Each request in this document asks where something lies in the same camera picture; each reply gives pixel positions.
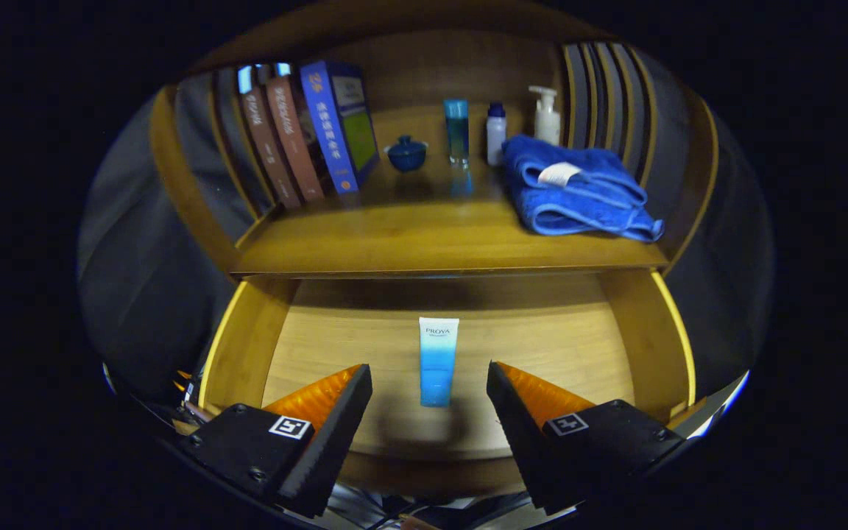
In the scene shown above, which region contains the blue cosmetic tube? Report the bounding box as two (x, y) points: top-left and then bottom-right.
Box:
(418, 317), (460, 408)

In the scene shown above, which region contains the wooden countertop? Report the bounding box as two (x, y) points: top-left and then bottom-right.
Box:
(233, 103), (669, 277)

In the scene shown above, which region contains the white pump bottle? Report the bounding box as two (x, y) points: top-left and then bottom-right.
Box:
(528, 85), (562, 146)

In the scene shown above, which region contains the wooden drawer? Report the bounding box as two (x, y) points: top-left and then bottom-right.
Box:
(198, 269), (697, 498)

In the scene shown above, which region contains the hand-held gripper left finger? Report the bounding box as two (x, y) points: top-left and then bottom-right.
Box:
(177, 363), (375, 520)

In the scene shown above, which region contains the thick blue book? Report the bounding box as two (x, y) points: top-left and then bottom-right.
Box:
(299, 60), (381, 194)

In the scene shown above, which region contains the dark brown book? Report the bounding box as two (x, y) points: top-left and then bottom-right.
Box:
(238, 66), (301, 211)

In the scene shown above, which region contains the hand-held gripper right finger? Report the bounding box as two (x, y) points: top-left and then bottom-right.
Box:
(486, 361), (690, 516)

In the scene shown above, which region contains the reddish brown book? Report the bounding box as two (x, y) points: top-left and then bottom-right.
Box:
(266, 65), (325, 203)

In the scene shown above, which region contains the dark object with orange tips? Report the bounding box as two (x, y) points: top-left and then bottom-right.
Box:
(172, 370), (200, 406)

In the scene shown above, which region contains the blue folded towel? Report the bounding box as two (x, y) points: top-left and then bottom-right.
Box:
(501, 134), (665, 244)

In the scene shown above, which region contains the blue lidded cup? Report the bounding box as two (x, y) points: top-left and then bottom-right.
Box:
(384, 135), (429, 174)

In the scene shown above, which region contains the white bottle with blue cap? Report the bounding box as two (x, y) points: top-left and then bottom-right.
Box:
(486, 102), (507, 167)

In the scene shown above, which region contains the clear blue bottle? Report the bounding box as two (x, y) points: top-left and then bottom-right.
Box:
(444, 99), (470, 166)

